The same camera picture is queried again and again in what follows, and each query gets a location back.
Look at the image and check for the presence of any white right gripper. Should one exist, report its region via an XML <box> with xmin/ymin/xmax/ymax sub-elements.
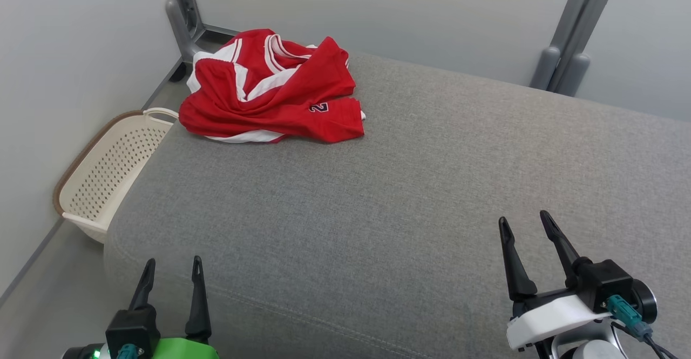
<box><xmin>498</xmin><ymin>211</ymin><xmax>616</xmax><ymax>352</ymax></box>

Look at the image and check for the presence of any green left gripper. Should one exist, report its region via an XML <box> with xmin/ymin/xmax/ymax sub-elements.
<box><xmin>130</xmin><ymin>256</ymin><xmax>220</xmax><ymax>359</ymax></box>

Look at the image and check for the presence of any red shorts white stripe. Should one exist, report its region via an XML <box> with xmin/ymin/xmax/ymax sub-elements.
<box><xmin>179</xmin><ymin>36</ymin><xmax>366</xmax><ymax>144</ymax></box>

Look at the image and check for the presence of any cream perforated laundry basket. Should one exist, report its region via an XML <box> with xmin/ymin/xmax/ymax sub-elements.
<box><xmin>53</xmin><ymin>108</ymin><xmax>179</xmax><ymax>243</ymax></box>

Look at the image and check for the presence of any grey fabric sofa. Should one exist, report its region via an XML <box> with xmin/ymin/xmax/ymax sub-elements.
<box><xmin>103</xmin><ymin>51</ymin><xmax>691</xmax><ymax>359</ymax></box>

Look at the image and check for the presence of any black right cable teal plug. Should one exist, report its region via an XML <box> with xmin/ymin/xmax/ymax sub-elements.
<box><xmin>606</xmin><ymin>294</ymin><xmax>681</xmax><ymax>359</ymax></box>

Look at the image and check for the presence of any grey metal frame post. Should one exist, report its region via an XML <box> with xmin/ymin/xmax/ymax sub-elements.
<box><xmin>160</xmin><ymin>0</ymin><xmax>238</xmax><ymax>63</ymax></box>
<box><xmin>530</xmin><ymin>0</ymin><xmax>624</xmax><ymax>96</ymax></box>

